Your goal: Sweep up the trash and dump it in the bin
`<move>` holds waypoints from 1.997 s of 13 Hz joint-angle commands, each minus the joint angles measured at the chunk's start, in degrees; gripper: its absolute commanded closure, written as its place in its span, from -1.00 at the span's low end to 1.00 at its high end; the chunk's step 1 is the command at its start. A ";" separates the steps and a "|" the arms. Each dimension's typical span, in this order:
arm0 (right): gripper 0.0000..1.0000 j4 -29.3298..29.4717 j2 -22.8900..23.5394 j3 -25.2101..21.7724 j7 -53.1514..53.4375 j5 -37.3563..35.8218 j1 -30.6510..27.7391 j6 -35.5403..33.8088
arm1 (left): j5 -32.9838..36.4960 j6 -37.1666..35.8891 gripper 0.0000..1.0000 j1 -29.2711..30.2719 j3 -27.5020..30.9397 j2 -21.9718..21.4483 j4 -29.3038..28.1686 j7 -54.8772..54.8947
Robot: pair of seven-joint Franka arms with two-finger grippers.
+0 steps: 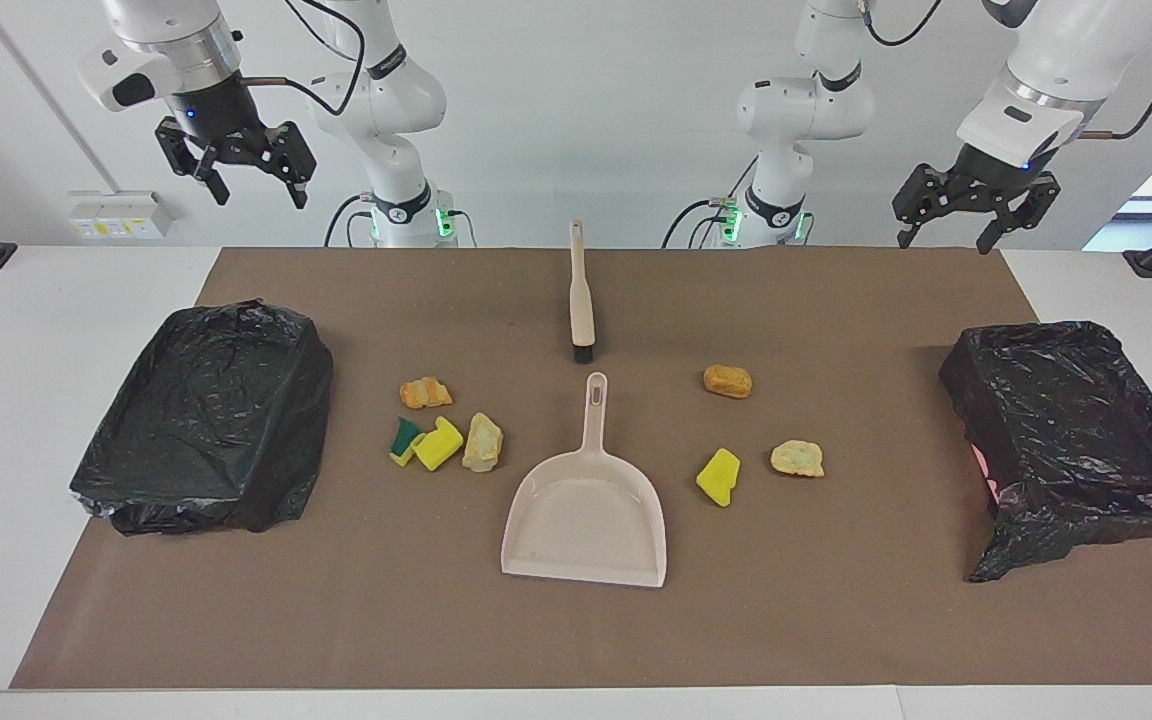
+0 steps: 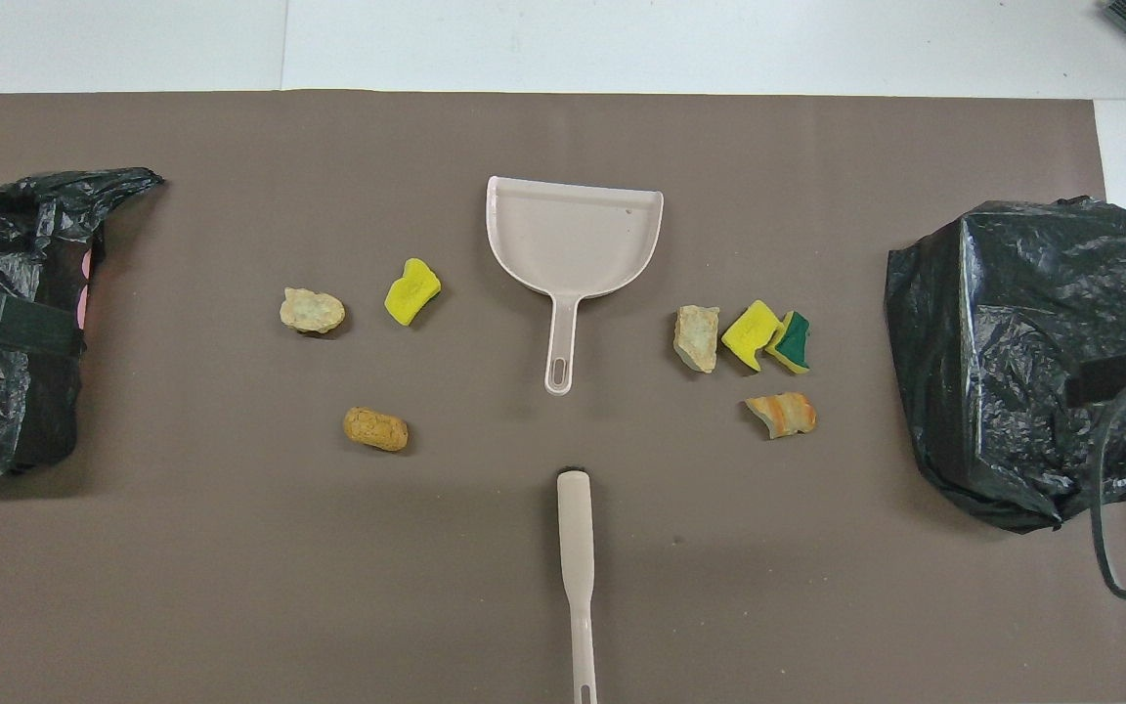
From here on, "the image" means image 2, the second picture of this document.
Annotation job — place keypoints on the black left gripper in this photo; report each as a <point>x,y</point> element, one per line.
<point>25,328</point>

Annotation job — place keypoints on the rounded beige sponge chunk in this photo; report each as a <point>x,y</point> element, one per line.
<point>312,311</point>

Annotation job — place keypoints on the yellow green scouring sponge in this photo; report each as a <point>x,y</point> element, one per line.
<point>794,342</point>

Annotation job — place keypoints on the orange striped sponge piece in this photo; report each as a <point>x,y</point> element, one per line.
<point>783,414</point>

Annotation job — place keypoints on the brown sponge chunk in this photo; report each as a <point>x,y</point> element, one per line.
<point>375,428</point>

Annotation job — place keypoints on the yellow sponge piece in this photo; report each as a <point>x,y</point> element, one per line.
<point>411,291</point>
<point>751,332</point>

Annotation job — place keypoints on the angular beige sponge chunk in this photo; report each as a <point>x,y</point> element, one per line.
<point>697,337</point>

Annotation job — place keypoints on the beige plastic dustpan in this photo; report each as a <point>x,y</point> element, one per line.
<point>573,235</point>

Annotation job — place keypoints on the beige brush black bristles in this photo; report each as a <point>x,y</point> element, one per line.
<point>575,528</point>

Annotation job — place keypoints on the brown paper table mat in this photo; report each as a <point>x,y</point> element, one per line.
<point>524,587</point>

